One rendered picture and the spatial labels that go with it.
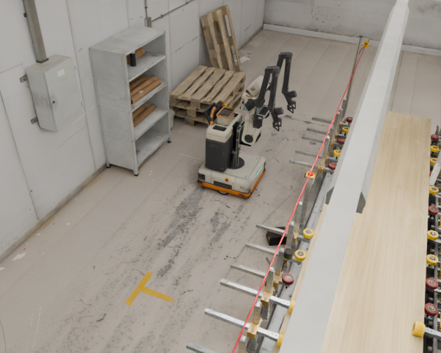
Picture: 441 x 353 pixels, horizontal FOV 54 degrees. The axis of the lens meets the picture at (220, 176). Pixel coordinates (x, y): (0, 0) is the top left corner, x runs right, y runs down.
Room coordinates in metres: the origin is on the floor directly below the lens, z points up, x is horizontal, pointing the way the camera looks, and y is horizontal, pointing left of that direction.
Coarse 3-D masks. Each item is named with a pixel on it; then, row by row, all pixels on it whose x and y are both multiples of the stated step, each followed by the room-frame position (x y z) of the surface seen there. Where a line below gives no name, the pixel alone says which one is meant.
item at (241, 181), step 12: (240, 156) 4.39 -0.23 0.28; (252, 156) 4.40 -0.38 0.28; (204, 168) 4.11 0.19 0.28; (228, 168) 4.13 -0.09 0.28; (240, 168) 4.14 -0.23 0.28; (252, 168) 4.15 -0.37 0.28; (264, 168) 4.39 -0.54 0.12; (204, 180) 4.06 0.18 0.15; (216, 180) 4.00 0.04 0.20; (228, 180) 3.94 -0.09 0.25; (240, 180) 3.91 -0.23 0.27; (252, 180) 3.94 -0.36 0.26; (228, 192) 3.94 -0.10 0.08; (240, 192) 3.90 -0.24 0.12; (252, 192) 3.94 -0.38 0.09
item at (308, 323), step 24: (384, 48) 2.07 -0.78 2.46; (384, 72) 1.77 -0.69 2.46; (360, 120) 1.33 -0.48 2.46; (360, 144) 1.17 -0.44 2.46; (360, 168) 1.04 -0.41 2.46; (336, 192) 0.92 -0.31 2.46; (336, 216) 0.82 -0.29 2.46; (336, 240) 0.73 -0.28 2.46; (312, 264) 0.66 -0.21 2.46; (336, 264) 0.66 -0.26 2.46; (312, 288) 0.59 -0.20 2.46; (336, 288) 0.59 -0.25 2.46; (312, 312) 0.53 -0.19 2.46; (288, 336) 0.47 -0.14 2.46; (312, 336) 0.48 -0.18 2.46
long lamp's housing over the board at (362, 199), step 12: (408, 12) 3.18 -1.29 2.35; (384, 36) 2.53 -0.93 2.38; (396, 48) 2.31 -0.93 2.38; (396, 60) 2.19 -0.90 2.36; (372, 72) 1.98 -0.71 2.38; (384, 96) 1.71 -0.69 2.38; (360, 108) 1.59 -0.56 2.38; (384, 108) 1.62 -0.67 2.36; (348, 132) 1.44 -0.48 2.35; (348, 144) 1.31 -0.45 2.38; (372, 144) 1.30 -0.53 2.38; (372, 156) 1.25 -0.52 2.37; (336, 168) 1.19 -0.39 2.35; (372, 168) 1.20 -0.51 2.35; (336, 180) 1.09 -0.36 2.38; (360, 192) 1.03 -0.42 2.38; (360, 204) 1.02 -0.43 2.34
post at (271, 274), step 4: (272, 268) 1.80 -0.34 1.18; (268, 272) 1.79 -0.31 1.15; (272, 272) 1.78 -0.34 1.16; (268, 276) 1.79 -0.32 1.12; (272, 276) 1.78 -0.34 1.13; (268, 280) 1.79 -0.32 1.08; (272, 280) 1.79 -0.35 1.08; (268, 284) 1.79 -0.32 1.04; (272, 284) 1.81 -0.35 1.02; (268, 288) 1.79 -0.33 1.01; (264, 308) 1.79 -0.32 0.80; (268, 308) 1.79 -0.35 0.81; (264, 312) 1.79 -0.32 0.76; (268, 312) 1.81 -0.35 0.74; (264, 316) 1.79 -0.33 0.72
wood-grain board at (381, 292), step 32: (384, 128) 4.10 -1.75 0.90; (416, 128) 4.12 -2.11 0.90; (384, 160) 3.46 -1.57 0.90; (416, 160) 3.48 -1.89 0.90; (384, 192) 2.97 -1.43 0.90; (416, 192) 2.98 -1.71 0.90; (320, 224) 2.52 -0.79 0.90; (384, 224) 2.55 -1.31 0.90; (416, 224) 2.56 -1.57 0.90; (352, 256) 2.19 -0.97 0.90; (384, 256) 2.20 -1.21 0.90; (416, 256) 2.21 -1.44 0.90; (352, 288) 1.90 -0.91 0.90; (384, 288) 1.91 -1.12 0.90; (416, 288) 1.92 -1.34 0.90; (288, 320) 1.63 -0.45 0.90; (352, 320) 1.65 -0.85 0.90; (384, 320) 1.66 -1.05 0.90; (416, 320) 1.67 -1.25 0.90; (352, 352) 1.43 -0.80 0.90; (384, 352) 1.44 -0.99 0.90; (416, 352) 1.44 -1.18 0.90
